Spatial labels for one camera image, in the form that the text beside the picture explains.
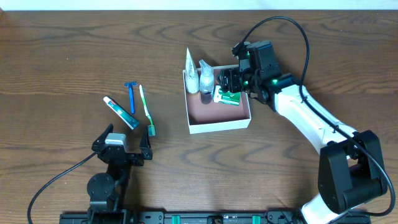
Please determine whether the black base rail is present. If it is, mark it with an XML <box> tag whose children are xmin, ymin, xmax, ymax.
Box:
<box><xmin>58</xmin><ymin>208</ymin><xmax>373</xmax><ymax>224</ymax></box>

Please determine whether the white shampoo tube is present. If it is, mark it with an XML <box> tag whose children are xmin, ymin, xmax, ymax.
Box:
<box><xmin>185</xmin><ymin>48</ymin><xmax>199</xmax><ymax>94</ymax></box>

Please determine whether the green and white soap box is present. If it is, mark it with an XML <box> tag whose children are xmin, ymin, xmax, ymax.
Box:
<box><xmin>213</xmin><ymin>85</ymin><xmax>241</xmax><ymax>106</ymax></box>

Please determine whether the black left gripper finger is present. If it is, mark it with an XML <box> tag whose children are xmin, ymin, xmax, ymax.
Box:
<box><xmin>139</xmin><ymin>127</ymin><xmax>153</xmax><ymax>160</ymax></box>
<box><xmin>91</xmin><ymin>124</ymin><xmax>114</xmax><ymax>149</ymax></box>

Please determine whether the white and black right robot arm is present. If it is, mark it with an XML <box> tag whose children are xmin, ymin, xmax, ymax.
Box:
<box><xmin>217</xmin><ymin>41</ymin><xmax>392</xmax><ymax>223</ymax></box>

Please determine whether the clear foam pump bottle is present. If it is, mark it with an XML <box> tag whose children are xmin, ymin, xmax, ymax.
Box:
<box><xmin>199</xmin><ymin>60</ymin><xmax>215</xmax><ymax>105</ymax></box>

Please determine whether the blue disposable razor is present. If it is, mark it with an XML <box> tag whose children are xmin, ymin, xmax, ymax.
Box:
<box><xmin>124</xmin><ymin>82</ymin><xmax>137</xmax><ymax>114</ymax></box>

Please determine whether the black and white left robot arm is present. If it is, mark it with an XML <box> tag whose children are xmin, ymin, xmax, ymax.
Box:
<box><xmin>87</xmin><ymin>124</ymin><xmax>153</xmax><ymax>223</ymax></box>

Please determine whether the green and white toothbrush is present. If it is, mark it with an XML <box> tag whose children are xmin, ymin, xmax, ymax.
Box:
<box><xmin>139</xmin><ymin>85</ymin><xmax>156</xmax><ymax>136</ymax></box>

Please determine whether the white box with pink interior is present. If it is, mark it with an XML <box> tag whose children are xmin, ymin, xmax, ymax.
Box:
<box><xmin>182</xmin><ymin>64</ymin><xmax>252</xmax><ymax>135</ymax></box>

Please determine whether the green Colgate toothpaste tube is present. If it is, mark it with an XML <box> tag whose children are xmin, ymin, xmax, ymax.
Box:
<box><xmin>103</xmin><ymin>96</ymin><xmax>140</xmax><ymax>129</ymax></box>

